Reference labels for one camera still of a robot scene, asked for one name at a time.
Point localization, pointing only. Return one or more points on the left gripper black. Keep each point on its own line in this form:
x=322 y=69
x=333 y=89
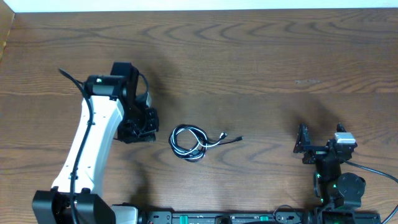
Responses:
x=142 y=130

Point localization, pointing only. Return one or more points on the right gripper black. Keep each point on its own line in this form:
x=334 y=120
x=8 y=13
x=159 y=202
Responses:
x=303 y=145

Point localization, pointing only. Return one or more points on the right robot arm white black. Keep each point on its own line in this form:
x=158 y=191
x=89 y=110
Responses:
x=340 y=193

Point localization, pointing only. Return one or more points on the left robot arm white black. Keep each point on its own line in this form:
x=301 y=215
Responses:
x=110 y=110

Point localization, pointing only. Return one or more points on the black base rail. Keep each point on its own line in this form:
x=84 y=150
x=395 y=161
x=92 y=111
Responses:
x=279 y=217

